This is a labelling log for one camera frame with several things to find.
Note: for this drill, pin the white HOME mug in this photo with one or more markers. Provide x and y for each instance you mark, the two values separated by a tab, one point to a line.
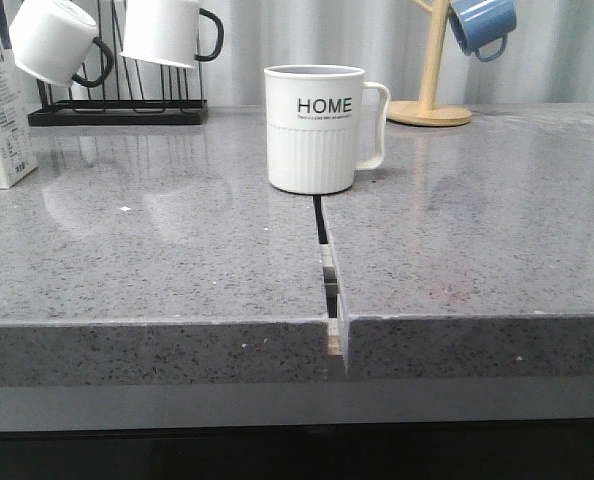
313	115

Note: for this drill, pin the wooden mug tree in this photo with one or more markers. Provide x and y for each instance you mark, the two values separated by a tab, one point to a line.
425	111

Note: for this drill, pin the blue hanging mug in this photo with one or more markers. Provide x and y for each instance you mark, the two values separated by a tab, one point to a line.
481	27

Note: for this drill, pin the white mug black handle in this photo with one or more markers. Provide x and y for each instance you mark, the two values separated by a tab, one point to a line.
51	39
165	32

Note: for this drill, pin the black wire mug rack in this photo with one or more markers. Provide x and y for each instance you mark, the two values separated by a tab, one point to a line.
134	93

